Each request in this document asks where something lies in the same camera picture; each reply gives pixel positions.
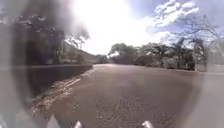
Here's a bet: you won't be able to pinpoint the grey asphalt road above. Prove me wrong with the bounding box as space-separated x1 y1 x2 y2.
33 63 224 128

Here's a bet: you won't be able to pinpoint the row of roadside trees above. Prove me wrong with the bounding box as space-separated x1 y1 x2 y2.
108 19 221 72

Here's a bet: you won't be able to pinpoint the robot's own part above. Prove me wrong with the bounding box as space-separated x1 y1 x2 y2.
142 120 154 128
73 120 84 128

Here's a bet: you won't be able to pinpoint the large dark trees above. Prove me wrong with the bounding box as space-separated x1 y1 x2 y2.
9 13 90 66

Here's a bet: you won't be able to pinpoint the dark low roadside wall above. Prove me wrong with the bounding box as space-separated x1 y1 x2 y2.
13 64 94 94

